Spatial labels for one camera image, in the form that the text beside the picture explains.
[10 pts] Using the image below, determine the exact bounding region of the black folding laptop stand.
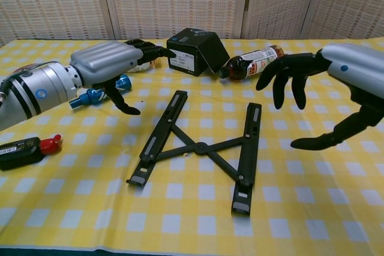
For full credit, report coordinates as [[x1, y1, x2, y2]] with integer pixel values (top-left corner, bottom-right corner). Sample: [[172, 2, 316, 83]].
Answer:
[[125, 90, 262, 216]]

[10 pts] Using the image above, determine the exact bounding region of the brown tea bottle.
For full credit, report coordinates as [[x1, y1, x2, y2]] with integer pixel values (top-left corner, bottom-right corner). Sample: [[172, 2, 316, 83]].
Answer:
[[218, 44, 285, 82]]

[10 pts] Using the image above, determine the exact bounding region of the black bottle with red cap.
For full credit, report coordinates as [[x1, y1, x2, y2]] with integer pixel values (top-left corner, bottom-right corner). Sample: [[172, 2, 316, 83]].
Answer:
[[0, 134, 63, 171]]

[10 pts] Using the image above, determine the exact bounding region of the white yogurt drink bottle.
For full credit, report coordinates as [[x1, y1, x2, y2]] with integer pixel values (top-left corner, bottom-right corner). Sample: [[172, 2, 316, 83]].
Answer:
[[125, 57, 161, 74]]

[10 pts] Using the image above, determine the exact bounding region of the blue spray bottle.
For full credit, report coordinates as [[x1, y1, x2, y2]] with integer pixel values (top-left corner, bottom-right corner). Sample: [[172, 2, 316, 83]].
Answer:
[[68, 74, 133, 110]]

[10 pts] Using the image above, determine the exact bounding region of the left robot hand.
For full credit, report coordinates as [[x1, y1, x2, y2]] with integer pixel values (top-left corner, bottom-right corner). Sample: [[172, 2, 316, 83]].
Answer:
[[69, 38, 176, 116]]

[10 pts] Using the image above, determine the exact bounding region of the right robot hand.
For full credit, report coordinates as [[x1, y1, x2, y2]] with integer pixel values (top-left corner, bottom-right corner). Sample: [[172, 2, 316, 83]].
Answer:
[[255, 43, 384, 151]]

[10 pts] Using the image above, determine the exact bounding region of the yellow checkered tablecloth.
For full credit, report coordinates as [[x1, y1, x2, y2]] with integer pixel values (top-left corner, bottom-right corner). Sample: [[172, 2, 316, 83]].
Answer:
[[0, 37, 384, 252]]

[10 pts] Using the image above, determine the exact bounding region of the black cardboard box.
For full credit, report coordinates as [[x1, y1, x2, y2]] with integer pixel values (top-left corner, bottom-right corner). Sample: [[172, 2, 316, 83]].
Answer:
[[166, 27, 231, 78]]

